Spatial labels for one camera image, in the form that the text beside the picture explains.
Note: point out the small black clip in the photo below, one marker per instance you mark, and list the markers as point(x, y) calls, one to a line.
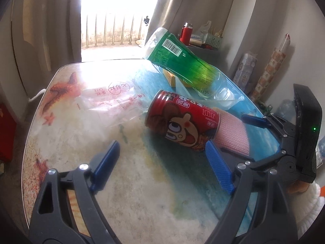
point(146, 21)

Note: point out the metal window railing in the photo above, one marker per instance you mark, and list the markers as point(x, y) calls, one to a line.
point(114, 30)

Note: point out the beige curtain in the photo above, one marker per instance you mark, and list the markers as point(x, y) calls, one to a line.
point(203, 0)
point(50, 30)

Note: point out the yellow cardboard box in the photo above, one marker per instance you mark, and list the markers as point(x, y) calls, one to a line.
point(170, 77)

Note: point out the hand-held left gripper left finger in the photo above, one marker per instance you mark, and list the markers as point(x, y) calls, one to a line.
point(105, 165)

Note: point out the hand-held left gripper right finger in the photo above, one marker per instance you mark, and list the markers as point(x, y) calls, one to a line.
point(219, 167)

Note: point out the white flat box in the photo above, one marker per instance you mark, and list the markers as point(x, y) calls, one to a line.
point(196, 40)

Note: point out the bundle of wooden sticks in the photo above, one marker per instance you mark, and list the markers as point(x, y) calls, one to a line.
point(218, 33)

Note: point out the green plastic bottle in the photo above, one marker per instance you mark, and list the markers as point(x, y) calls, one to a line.
point(182, 58)

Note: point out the toilet paper pack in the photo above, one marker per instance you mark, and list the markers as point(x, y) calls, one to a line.
point(245, 68)

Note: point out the red thermos flask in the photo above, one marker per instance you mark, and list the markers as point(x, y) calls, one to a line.
point(185, 35)

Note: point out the pink mesh sponge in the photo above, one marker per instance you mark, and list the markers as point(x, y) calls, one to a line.
point(231, 132)

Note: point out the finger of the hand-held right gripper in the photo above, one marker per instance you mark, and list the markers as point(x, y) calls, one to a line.
point(254, 120)
point(240, 155)

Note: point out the person's right forearm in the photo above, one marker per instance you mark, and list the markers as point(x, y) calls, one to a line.
point(312, 208)

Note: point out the person's right hand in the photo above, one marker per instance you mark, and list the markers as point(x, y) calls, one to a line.
point(298, 186)

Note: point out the red cartoon drink can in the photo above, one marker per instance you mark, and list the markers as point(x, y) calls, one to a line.
point(177, 122)

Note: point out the patterned wrapped roll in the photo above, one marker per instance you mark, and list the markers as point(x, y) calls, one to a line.
point(269, 68)

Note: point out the dark grey cabinet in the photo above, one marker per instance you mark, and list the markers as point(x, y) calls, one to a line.
point(215, 56)

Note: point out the clear printed plastic bag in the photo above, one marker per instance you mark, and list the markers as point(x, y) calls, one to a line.
point(109, 99)

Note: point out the red box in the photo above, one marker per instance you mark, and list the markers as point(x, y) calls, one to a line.
point(6, 132)

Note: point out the white plastic bag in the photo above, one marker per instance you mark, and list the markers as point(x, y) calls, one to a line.
point(204, 28)

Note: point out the green perforated desk basket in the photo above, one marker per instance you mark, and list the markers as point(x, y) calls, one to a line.
point(212, 42)

